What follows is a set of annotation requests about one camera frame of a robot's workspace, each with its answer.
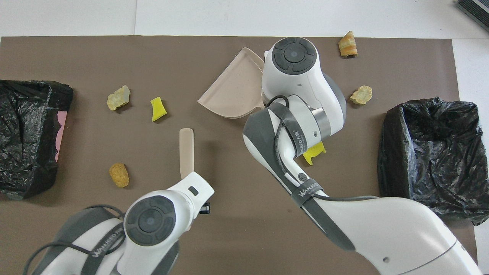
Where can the brown paper table mat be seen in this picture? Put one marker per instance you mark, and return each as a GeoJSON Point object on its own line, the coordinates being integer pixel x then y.
{"type": "Point", "coordinates": [114, 57]}

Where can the pale beige sponge scrap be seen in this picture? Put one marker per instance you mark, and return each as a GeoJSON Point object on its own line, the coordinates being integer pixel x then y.
{"type": "Point", "coordinates": [361, 95]}

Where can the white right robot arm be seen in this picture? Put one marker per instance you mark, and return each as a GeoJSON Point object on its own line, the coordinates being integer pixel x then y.
{"type": "Point", "coordinates": [382, 229]}

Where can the black bag-lined pink bin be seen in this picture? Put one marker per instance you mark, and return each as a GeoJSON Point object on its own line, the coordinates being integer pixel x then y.
{"type": "Point", "coordinates": [23, 168]}

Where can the brown oval sponge scrap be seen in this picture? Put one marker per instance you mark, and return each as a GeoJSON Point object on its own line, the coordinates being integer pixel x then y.
{"type": "Point", "coordinates": [119, 175]}

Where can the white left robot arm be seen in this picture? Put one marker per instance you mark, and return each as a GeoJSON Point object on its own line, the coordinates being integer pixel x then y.
{"type": "Point", "coordinates": [153, 244]}

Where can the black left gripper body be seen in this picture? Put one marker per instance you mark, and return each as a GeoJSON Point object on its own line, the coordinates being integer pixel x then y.
{"type": "Point", "coordinates": [205, 208]}

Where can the dark ribbed device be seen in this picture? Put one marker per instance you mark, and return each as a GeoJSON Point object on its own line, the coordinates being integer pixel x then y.
{"type": "Point", "coordinates": [477, 11]}

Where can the notched yellow sponge scrap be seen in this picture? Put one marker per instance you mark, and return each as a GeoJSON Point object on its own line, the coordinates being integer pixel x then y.
{"type": "Point", "coordinates": [316, 151]}

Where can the beige hand brush black bristles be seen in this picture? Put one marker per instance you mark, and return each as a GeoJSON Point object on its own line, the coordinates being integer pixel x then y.
{"type": "Point", "coordinates": [187, 149]}

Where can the orange striped sponge scrap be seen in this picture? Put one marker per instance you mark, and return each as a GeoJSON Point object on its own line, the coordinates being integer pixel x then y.
{"type": "Point", "coordinates": [348, 44]}

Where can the pale green-yellow sponge scrap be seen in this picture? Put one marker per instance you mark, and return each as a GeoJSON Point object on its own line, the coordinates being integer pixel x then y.
{"type": "Point", "coordinates": [118, 97]}

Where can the plain bright yellow sponge scrap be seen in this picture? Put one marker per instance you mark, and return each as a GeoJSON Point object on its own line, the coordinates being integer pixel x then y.
{"type": "Point", "coordinates": [157, 110]}

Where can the beige plastic dustpan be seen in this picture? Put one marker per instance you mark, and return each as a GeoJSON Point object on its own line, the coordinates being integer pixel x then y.
{"type": "Point", "coordinates": [233, 91]}

